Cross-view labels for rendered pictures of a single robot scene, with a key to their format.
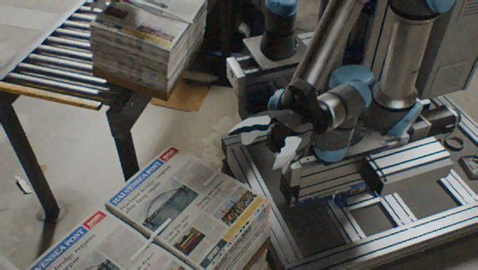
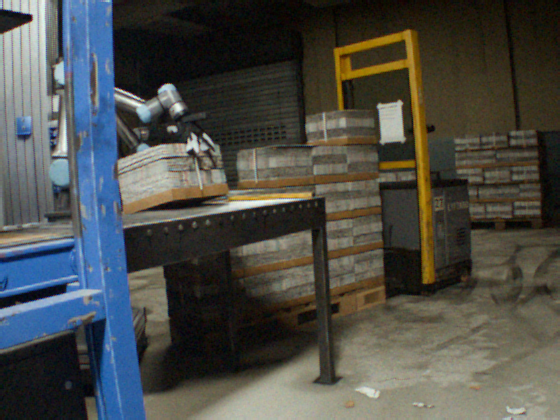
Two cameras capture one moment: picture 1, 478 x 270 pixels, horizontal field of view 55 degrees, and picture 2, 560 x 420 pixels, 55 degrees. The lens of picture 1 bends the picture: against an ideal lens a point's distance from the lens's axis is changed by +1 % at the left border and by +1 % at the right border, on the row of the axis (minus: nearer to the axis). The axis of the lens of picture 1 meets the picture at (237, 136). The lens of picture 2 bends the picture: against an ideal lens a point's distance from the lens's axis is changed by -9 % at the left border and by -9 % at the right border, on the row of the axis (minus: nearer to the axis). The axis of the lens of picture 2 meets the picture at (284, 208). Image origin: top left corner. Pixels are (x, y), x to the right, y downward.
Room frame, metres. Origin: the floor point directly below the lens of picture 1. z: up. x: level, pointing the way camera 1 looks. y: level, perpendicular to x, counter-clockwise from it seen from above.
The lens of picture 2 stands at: (3.74, 1.34, 0.90)
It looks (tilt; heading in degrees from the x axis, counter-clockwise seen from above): 3 degrees down; 194
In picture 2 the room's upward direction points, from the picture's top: 4 degrees counter-clockwise
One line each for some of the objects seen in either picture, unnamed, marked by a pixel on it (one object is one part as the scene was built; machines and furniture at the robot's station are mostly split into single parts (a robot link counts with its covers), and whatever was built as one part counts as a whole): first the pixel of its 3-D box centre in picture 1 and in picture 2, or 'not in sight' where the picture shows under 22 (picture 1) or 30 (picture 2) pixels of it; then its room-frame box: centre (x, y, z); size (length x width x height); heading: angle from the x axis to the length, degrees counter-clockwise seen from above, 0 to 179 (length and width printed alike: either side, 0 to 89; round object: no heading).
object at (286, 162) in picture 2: not in sight; (274, 168); (0.31, 0.47, 0.95); 0.38 x 0.29 x 0.23; 54
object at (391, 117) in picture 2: not in sight; (382, 116); (-0.53, 1.08, 1.28); 0.57 x 0.01 x 0.65; 54
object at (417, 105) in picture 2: not in sight; (420, 155); (-0.32, 1.34, 0.97); 0.09 x 0.09 x 1.75; 54
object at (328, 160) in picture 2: not in sight; (310, 166); (0.08, 0.64, 0.95); 0.38 x 0.29 x 0.23; 55
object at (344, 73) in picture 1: (351, 90); not in sight; (1.07, -0.34, 0.98); 0.13 x 0.12 x 0.14; 46
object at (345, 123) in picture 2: not in sight; (346, 209); (-0.17, 0.82, 0.65); 0.39 x 0.30 x 1.29; 54
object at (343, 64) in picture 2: not in sight; (350, 161); (-0.71, 0.81, 0.97); 0.09 x 0.09 x 1.75; 54
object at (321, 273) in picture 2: (31, 166); (323, 306); (1.34, 0.90, 0.34); 0.06 x 0.06 x 0.68; 73
